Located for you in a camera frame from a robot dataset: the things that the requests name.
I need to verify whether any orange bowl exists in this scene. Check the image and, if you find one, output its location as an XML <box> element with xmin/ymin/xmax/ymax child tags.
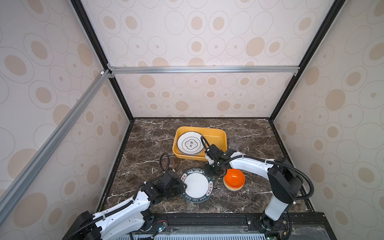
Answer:
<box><xmin>224</xmin><ymin>169</ymin><xmax>246</xmax><ymax>187</ymax></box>

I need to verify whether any yellow plastic bin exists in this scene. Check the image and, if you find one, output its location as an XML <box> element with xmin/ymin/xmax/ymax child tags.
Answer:
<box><xmin>172</xmin><ymin>126</ymin><xmax>227</xmax><ymax>161</ymax></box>

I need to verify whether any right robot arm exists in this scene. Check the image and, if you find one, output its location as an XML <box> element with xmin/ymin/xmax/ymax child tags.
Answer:
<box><xmin>204</xmin><ymin>144</ymin><xmax>315</xmax><ymax>224</ymax></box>

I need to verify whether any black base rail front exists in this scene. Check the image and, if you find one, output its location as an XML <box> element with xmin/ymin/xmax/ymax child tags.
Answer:
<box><xmin>78</xmin><ymin>212</ymin><xmax>337</xmax><ymax>240</ymax></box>

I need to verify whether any white plate green rim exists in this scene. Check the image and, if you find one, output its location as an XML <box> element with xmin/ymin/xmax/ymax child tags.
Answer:
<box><xmin>181</xmin><ymin>168</ymin><xmax>214</xmax><ymax>203</ymax></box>

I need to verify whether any black frame post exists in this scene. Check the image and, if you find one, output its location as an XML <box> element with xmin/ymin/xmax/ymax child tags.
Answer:
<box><xmin>70</xmin><ymin>0</ymin><xmax>135</xmax><ymax>122</ymax></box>
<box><xmin>269</xmin><ymin>0</ymin><xmax>346</xmax><ymax>123</ymax></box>

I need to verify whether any diagonal aluminium rail left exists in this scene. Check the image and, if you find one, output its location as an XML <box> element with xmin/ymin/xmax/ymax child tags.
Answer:
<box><xmin>1</xmin><ymin>70</ymin><xmax>111</xmax><ymax>224</ymax></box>

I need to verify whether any black frame post left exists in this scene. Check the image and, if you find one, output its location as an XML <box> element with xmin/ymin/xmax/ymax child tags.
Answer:
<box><xmin>70</xmin><ymin>0</ymin><xmax>135</xmax><ymax>122</ymax></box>

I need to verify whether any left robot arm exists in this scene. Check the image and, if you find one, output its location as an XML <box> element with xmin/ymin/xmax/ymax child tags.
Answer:
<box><xmin>63</xmin><ymin>170</ymin><xmax>187</xmax><ymax>240</ymax></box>

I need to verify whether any horizontal aluminium rail back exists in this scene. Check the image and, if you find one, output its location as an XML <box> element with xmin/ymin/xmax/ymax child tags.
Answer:
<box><xmin>110</xmin><ymin>66</ymin><xmax>300</xmax><ymax>74</ymax></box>

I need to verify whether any black frame post right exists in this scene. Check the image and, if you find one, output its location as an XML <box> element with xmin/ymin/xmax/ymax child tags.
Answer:
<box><xmin>269</xmin><ymin>0</ymin><xmax>346</xmax><ymax>123</ymax></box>

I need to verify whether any white plate quatrefoil pattern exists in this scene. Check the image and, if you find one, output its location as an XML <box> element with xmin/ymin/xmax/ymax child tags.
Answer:
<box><xmin>177</xmin><ymin>132</ymin><xmax>204</xmax><ymax>156</ymax></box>

